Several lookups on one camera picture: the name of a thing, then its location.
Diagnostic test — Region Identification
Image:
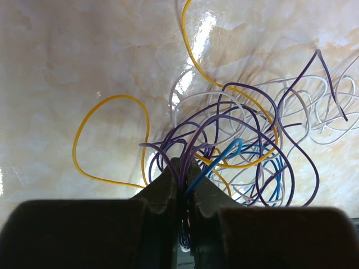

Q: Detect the white cable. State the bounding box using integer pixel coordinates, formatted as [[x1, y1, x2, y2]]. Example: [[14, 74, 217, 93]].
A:
[[168, 50, 359, 205]]

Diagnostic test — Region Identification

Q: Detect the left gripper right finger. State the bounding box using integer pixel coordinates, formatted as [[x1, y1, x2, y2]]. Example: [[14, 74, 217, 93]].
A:
[[187, 179, 358, 268]]

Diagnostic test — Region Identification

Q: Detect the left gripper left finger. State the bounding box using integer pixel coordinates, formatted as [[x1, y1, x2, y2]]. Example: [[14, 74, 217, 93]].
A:
[[1, 157, 180, 268]]

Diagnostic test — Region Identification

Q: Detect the purple cable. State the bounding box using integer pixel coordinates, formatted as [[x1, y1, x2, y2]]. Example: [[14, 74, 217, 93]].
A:
[[139, 49, 349, 208]]

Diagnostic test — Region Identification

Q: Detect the blue cable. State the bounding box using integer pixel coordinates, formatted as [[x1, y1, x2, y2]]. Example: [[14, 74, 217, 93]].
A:
[[179, 137, 284, 247]]

